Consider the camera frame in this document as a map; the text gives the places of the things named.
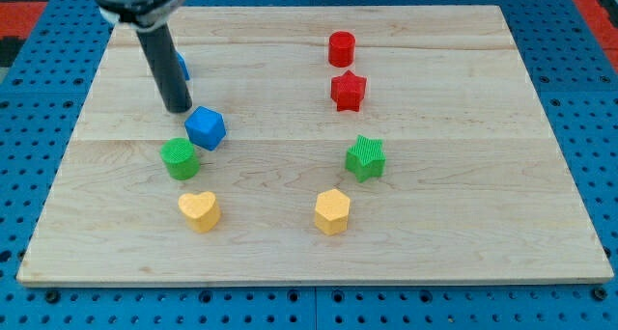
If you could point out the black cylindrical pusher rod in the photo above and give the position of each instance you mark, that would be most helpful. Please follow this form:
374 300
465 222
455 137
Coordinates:
161 55

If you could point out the red star block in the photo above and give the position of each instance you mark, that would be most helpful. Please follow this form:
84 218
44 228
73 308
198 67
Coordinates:
348 91

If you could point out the green star block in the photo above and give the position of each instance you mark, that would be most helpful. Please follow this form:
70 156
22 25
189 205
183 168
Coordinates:
365 158

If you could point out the blue block behind rod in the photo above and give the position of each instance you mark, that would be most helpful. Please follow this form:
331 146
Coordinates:
184 67

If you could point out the blue cube block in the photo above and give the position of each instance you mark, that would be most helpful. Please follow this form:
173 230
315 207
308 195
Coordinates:
205 128

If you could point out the green cylinder block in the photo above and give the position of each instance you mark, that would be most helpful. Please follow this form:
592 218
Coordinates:
179 157

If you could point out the yellow heart block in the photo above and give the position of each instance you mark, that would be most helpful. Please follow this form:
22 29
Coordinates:
201 211

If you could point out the red cylinder block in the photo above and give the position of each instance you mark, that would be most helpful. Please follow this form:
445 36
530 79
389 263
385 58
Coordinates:
341 46

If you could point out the light wooden board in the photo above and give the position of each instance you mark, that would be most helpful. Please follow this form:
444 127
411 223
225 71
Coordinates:
475 190

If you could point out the yellow hexagon block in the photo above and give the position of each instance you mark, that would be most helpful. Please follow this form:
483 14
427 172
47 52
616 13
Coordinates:
332 211

